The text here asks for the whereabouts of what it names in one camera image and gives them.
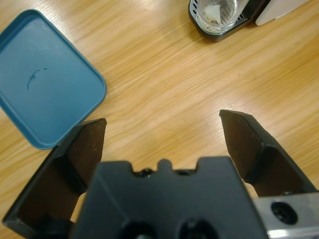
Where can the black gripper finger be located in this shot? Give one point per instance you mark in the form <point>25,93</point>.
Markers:
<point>254,152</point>
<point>72,161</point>

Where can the clear drinking glass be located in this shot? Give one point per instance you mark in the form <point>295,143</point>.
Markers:
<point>231,15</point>

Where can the white capsule coffee machine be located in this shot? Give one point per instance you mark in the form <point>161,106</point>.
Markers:
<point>274,10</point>

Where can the teal plastic tray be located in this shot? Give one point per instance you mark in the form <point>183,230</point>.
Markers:
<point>45,74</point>

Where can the silver drip tray grate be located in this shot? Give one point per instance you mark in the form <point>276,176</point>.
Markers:
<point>214,36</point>

